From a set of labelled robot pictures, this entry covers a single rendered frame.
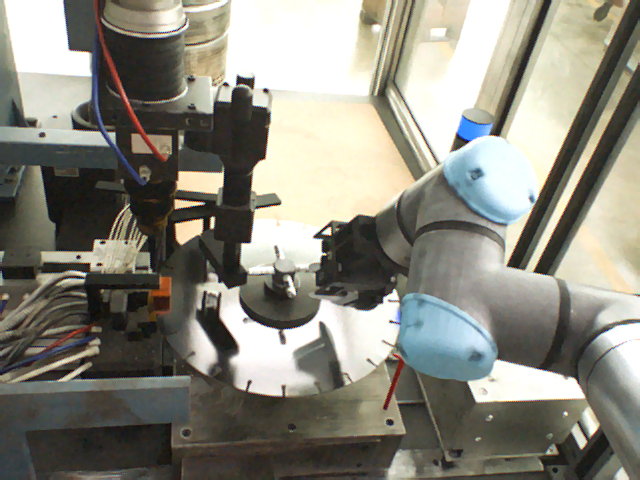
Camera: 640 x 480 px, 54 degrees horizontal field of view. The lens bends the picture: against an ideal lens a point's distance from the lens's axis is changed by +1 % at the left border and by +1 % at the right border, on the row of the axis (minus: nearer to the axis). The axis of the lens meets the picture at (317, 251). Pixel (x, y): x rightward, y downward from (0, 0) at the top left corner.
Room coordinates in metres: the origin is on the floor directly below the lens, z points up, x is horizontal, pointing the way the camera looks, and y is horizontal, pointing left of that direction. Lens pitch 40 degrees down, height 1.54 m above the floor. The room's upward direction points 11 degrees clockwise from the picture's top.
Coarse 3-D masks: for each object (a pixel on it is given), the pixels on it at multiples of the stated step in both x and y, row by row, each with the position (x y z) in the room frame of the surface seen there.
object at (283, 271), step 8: (280, 248) 0.64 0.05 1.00; (280, 256) 0.63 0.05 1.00; (280, 264) 0.60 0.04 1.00; (288, 264) 0.61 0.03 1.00; (248, 272) 0.59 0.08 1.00; (256, 272) 0.59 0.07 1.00; (264, 272) 0.59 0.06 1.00; (272, 272) 0.60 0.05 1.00; (280, 272) 0.59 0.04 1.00; (288, 272) 0.59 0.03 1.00; (296, 272) 0.61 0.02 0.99; (272, 280) 0.60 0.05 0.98; (280, 280) 0.59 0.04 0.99; (288, 280) 0.58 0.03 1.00; (288, 288) 0.57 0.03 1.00; (288, 296) 0.56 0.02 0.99
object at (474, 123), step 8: (464, 112) 0.82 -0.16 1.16; (472, 112) 0.82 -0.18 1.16; (480, 112) 0.83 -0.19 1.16; (464, 120) 0.80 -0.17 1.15; (472, 120) 0.80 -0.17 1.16; (480, 120) 0.80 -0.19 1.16; (488, 120) 0.81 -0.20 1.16; (464, 128) 0.80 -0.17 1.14; (472, 128) 0.79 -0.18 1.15; (480, 128) 0.79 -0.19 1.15; (488, 128) 0.80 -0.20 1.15; (464, 136) 0.80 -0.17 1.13; (472, 136) 0.79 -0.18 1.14; (480, 136) 0.79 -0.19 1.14
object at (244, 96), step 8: (240, 88) 0.52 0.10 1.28; (248, 88) 0.52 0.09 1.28; (232, 96) 0.52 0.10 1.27; (240, 96) 0.51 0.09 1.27; (248, 96) 0.52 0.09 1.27; (232, 104) 0.52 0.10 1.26; (240, 104) 0.51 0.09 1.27; (248, 104) 0.52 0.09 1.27; (232, 112) 0.52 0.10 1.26; (240, 112) 0.51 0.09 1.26; (248, 112) 0.52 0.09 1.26; (240, 120) 0.51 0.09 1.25; (248, 120) 0.52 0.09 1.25; (240, 128) 0.52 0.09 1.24; (240, 136) 0.52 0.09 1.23; (232, 144) 0.52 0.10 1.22; (240, 144) 0.52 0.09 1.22; (232, 152) 0.52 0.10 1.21; (240, 152) 0.52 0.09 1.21; (232, 160) 0.52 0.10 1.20; (240, 160) 0.52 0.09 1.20
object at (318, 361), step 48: (192, 240) 0.68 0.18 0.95; (288, 240) 0.72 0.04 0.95; (192, 288) 0.59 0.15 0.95; (192, 336) 0.50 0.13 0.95; (240, 336) 0.52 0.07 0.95; (288, 336) 0.53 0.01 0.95; (336, 336) 0.55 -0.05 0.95; (384, 336) 0.57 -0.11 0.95; (240, 384) 0.45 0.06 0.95; (288, 384) 0.46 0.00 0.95; (336, 384) 0.47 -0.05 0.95
